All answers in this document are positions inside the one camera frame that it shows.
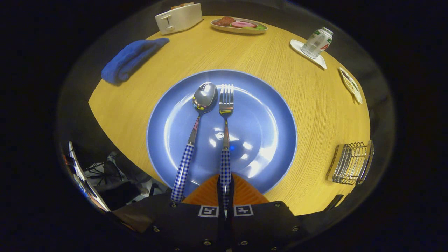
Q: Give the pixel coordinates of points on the white toaster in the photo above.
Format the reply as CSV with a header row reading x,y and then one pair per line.
x,y
182,19

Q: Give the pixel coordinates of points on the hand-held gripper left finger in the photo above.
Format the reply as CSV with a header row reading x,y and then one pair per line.
x,y
189,227

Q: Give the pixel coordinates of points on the green lettuce leaf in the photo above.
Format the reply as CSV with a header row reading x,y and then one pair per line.
x,y
260,27

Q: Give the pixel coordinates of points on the pink ham slice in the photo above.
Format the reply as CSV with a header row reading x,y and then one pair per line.
x,y
244,24

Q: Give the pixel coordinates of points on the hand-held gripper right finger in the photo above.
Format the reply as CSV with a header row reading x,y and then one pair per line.
x,y
262,227

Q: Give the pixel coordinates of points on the white oval food plate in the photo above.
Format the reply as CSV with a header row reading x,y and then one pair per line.
x,y
238,29

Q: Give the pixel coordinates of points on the brown meat slice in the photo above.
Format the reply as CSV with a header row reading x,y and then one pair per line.
x,y
226,21

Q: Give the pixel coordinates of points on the white divided bean dish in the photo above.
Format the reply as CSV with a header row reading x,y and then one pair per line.
x,y
351,85

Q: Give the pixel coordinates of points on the black tripod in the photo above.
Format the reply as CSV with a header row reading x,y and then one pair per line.
x,y
105,173

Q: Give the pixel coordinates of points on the toast slice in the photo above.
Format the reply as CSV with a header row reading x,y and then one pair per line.
x,y
182,5

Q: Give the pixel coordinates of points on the white square coaster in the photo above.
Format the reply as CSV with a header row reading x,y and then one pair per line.
x,y
316,61

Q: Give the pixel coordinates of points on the blue folded towel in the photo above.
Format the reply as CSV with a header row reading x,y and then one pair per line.
x,y
129,61

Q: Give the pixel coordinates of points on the blue round plate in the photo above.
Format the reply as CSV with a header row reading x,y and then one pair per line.
x,y
259,133

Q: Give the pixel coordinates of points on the white green drink bottle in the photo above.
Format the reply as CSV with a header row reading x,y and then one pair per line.
x,y
316,42

